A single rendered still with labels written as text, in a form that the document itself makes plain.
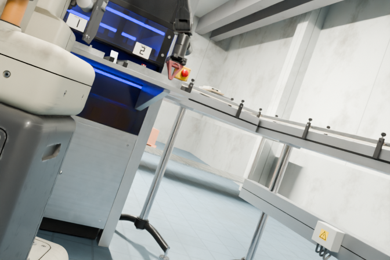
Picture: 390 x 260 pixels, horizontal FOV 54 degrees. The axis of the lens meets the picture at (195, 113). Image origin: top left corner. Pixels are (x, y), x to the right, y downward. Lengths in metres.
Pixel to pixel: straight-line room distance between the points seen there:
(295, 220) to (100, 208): 0.99
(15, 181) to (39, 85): 0.16
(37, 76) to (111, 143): 1.33
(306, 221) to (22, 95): 1.56
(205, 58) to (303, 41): 4.27
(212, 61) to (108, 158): 8.27
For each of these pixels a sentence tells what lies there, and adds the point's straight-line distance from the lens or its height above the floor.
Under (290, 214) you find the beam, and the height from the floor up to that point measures 0.50.
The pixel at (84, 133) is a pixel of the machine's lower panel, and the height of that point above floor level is 0.53.
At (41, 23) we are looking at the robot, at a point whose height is 0.88.
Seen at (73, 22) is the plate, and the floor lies 1.02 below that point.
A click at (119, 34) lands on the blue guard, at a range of 1.96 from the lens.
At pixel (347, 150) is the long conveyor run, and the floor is 0.89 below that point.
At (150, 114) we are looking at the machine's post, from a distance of 2.01.
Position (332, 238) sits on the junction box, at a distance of 1.80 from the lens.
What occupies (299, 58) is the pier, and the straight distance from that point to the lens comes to 6.22.
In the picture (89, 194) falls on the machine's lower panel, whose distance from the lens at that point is 2.04.
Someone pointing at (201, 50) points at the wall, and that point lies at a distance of 10.05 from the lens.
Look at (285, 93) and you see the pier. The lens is 6.09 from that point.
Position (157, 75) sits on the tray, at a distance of 1.64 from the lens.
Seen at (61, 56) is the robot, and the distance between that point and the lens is 0.69.
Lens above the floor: 0.77
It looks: 1 degrees up
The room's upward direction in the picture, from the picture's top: 20 degrees clockwise
